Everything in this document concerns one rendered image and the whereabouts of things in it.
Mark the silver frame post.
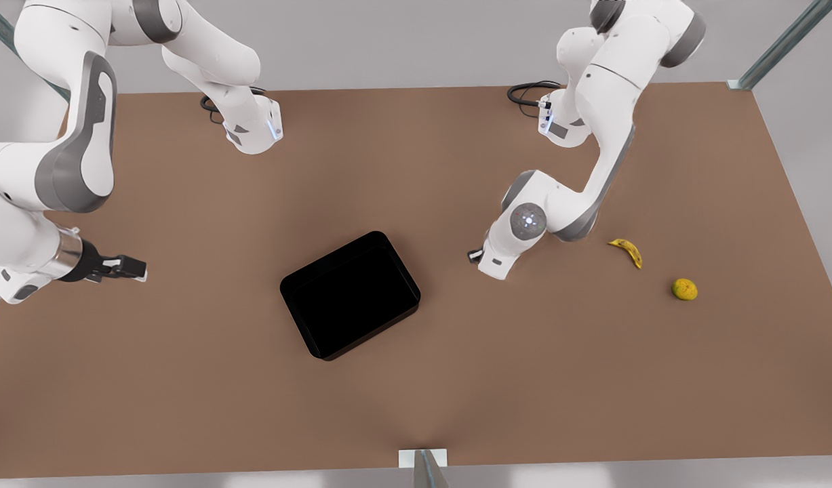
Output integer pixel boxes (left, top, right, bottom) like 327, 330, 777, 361
726, 0, 832, 92
0, 2, 73, 104
397, 448, 452, 488

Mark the yellow banana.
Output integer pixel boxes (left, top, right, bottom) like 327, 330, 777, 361
607, 238, 643, 270

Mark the black cable loop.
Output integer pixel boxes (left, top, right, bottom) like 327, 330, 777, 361
507, 80, 563, 109
199, 85, 268, 125

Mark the black storage box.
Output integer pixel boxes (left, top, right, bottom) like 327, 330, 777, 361
279, 230, 422, 361

